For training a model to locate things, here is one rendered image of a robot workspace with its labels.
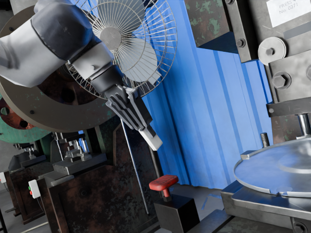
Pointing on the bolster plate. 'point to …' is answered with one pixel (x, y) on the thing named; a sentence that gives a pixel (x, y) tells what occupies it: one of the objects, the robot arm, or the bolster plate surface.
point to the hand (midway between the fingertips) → (151, 137)
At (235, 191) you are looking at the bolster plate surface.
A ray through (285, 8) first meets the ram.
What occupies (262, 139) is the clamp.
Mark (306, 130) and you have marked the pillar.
